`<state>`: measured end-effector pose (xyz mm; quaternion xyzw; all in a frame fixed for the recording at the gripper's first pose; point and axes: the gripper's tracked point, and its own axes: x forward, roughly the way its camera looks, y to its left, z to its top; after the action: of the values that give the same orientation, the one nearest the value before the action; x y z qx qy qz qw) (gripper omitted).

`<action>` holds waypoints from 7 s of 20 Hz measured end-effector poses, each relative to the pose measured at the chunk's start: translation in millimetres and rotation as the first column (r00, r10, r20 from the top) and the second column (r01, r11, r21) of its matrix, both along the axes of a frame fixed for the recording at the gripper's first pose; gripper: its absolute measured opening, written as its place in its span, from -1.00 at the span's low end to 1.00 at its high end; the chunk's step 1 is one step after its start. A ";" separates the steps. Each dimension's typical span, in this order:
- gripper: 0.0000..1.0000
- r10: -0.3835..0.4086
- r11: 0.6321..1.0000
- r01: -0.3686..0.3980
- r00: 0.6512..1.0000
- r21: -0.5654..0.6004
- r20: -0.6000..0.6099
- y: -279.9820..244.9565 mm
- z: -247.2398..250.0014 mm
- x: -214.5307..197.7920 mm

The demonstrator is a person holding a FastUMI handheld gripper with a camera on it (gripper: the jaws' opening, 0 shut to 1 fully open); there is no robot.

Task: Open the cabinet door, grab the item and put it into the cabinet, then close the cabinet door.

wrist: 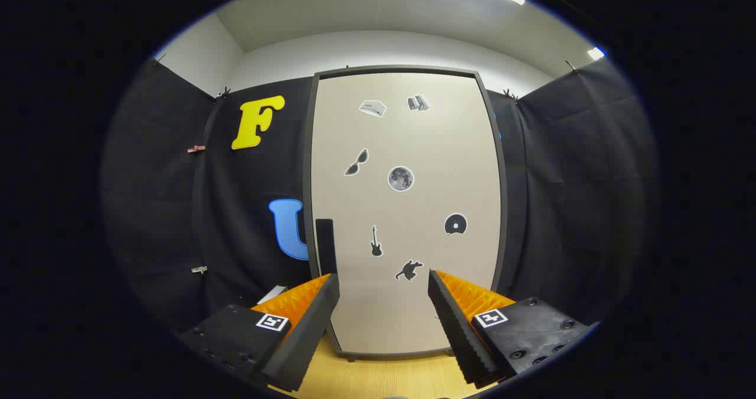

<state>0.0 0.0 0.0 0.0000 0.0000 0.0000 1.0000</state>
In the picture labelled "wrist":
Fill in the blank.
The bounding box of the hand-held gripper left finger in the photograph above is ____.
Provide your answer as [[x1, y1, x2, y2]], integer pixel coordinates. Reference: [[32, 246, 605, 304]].
[[177, 273, 341, 393]]

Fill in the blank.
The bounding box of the black backdrop cloth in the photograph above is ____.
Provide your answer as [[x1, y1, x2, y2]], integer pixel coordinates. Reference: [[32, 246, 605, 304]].
[[100, 57, 659, 352]]

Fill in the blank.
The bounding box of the black door handle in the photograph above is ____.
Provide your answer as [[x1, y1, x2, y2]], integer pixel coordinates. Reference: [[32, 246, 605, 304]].
[[315, 218, 338, 276]]

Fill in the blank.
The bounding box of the grey cabinet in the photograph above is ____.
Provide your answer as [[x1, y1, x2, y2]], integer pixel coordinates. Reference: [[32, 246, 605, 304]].
[[302, 66, 509, 362]]

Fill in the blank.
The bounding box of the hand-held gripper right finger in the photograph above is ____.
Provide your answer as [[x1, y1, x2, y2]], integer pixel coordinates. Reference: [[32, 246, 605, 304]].
[[428, 269, 601, 389]]

